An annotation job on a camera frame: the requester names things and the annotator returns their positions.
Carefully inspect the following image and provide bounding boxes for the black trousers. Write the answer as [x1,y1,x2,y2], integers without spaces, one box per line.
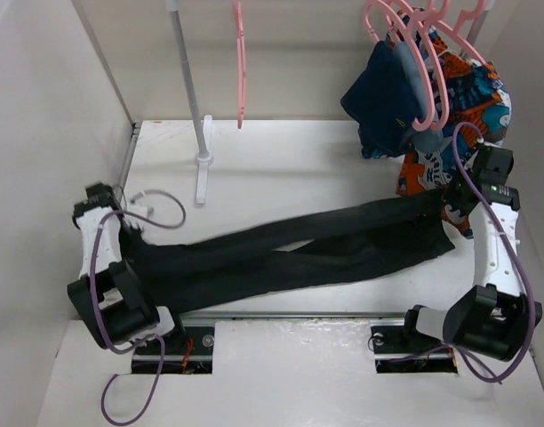
[121,189,454,314]

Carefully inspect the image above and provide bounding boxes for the pink hanger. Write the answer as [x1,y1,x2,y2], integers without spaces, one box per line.
[231,0,247,129]
[394,1,450,131]
[364,1,443,133]
[423,1,486,64]

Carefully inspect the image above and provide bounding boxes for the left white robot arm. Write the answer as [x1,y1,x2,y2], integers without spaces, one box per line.
[67,182,187,354]

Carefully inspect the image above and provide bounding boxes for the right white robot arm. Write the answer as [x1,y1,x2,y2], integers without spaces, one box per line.
[398,144,542,361]

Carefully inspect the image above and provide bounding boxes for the pink hanger back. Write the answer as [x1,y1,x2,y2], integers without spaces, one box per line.
[423,1,486,64]

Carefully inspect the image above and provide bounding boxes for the pink hanger front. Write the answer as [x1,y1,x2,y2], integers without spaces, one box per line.
[364,1,443,133]

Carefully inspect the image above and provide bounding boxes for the colourful patterned shorts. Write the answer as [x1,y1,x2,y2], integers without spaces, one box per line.
[360,6,512,239]

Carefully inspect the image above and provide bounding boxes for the grey blue garment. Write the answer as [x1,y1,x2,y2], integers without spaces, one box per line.
[393,42,445,155]

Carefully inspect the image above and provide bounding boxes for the white rack base foot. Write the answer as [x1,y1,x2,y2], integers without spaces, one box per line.
[195,115,213,205]

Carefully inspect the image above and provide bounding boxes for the grey rack pole left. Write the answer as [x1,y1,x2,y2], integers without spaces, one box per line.
[165,0,212,164]

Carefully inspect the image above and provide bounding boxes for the grey rack pole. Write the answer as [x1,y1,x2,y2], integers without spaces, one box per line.
[466,0,495,46]
[165,0,212,164]

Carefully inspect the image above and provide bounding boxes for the navy blue shorts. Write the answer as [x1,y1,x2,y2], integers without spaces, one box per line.
[340,41,422,158]

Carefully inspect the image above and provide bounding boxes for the grey rack pole right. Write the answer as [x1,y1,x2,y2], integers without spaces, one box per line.
[466,0,495,46]

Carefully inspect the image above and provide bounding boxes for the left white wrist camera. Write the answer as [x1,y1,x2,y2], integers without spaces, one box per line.
[126,193,155,219]

